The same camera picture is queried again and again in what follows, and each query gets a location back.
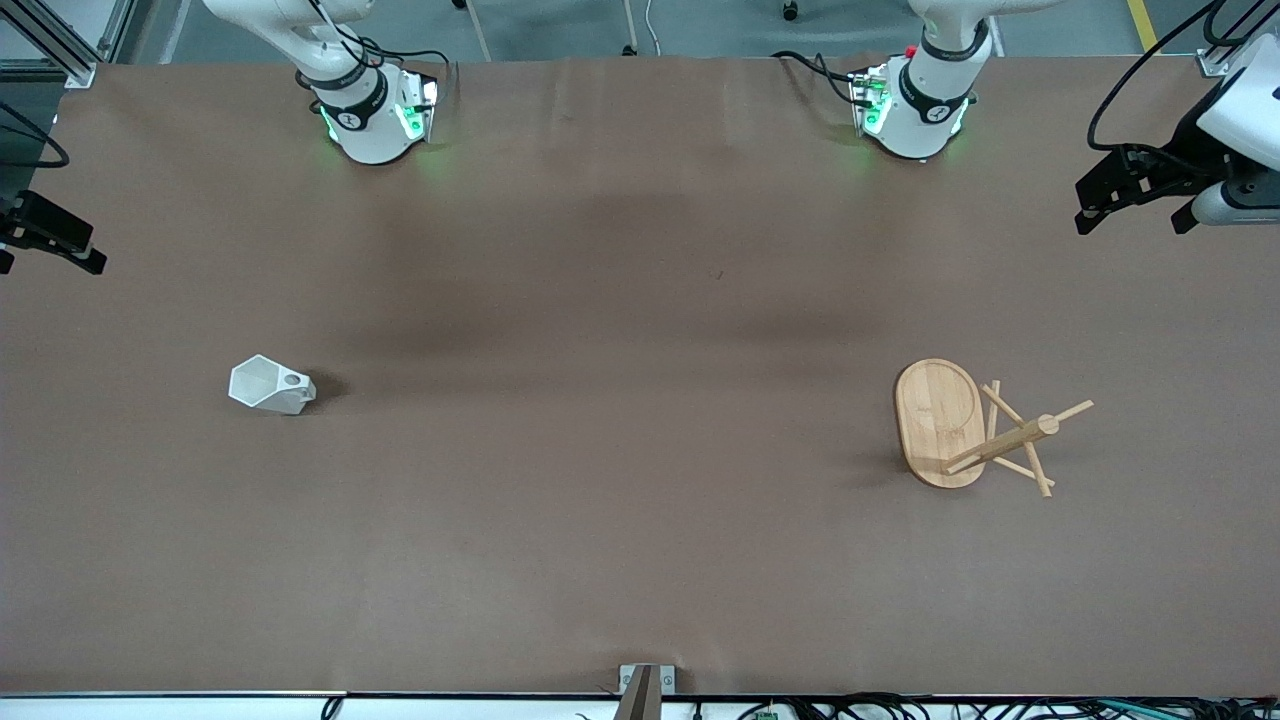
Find black left arm wrist cable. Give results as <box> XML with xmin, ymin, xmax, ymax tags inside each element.
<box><xmin>1086</xmin><ymin>0</ymin><xmax>1229</xmax><ymax>153</ymax></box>

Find aluminium camera mount post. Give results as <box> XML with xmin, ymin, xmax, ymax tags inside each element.
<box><xmin>614</xmin><ymin>664</ymin><xmax>677</xmax><ymax>720</ymax></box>

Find aluminium frame profile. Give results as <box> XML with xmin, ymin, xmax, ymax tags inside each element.
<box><xmin>1197</xmin><ymin>0</ymin><xmax>1280</xmax><ymax>79</ymax></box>
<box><xmin>0</xmin><ymin>0</ymin><xmax>98</xmax><ymax>89</ymax></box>

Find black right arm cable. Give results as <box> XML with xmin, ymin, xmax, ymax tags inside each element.
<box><xmin>296</xmin><ymin>0</ymin><xmax>453</xmax><ymax>101</ymax></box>

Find white faceted cup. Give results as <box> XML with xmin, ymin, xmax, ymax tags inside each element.
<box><xmin>228</xmin><ymin>354</ymin><xmax>318</xmax><ymax>417</ymax></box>

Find tangled cable bundle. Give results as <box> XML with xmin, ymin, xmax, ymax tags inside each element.
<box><xmin>735</xmin><ymin>692</ymin><xmax>1280</xmax><ymax>720</ymax></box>

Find black left arm base cable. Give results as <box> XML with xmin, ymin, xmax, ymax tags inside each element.
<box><xmin>772</xmin><ymin>48</ymin><xmax>873</xmax><ymax>107</ymax></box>

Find wooden cup rack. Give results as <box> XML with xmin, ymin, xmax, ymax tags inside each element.
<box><xmin>893</xmin><ymin>358</ymin><xmax>1095</xmax><ymax>499</ymax></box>

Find black cable loop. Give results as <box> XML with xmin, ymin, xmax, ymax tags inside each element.
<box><xmin>0</xmin><ymin>98</ymin><xmax>71</xmax><ymax>171</ymax></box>

